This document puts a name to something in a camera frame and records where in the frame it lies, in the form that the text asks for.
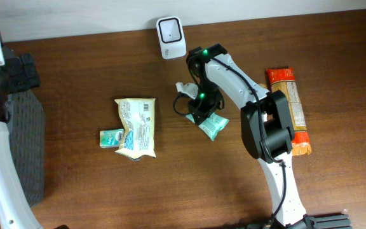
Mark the white barcode scanner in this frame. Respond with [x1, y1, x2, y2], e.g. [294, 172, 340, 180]
[156, 17, 187, 60]

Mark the teal snack pouch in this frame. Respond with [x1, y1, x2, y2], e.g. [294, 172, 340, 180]
[198, 113, 229, 141]

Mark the grey plastic mesh basket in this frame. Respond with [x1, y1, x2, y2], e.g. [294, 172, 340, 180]
[7, 90, 45, 207]

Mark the orange pasta packet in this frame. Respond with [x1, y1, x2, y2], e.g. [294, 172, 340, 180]
[266, 67, 312, 156]

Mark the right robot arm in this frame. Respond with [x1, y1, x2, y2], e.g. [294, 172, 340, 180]
[186, 44, 309, 228]

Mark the small teal tissue pack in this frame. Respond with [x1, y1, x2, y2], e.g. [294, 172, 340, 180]
[100, 128, 125, 148]

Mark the cream snack bag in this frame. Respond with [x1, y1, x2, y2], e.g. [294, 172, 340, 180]
[114, 98, 156, 160]

